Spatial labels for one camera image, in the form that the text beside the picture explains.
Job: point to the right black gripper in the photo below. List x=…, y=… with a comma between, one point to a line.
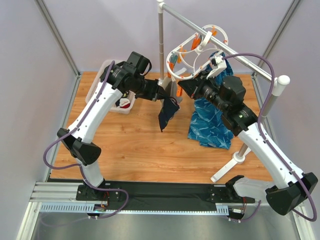
x=194, y=87

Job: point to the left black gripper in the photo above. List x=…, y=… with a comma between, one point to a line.
x=155, y=90

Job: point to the orange clothes peg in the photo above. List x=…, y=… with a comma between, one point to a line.
x=179, y=91

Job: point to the dark navy sock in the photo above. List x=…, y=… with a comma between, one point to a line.
x=169, y=108

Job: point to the cream beige sock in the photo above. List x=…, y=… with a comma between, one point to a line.
x=167, y=85

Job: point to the white round clip hanger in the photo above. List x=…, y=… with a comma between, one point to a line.
x=191, y=57

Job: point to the grey sock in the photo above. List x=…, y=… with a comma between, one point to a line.
x=173, y=89

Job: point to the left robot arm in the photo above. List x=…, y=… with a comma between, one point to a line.
x=115, y=80

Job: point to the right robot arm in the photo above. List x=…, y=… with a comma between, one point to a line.
x=290, y=185

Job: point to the red white sock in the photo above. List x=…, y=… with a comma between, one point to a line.
x=123, y=103

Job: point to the white plastic basket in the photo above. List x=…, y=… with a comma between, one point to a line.
x=108, y=97

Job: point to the blue patterned cloth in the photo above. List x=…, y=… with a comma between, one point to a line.
x=207, y=128

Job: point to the metal drying rack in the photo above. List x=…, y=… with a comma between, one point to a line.
x=276, y=88

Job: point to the black base mat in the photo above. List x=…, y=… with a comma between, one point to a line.
x=157, y=196

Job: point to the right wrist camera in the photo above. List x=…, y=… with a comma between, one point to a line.
x=216, y=64

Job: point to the aluminium rail frame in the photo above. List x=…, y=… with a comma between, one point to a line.
x=54, y=214

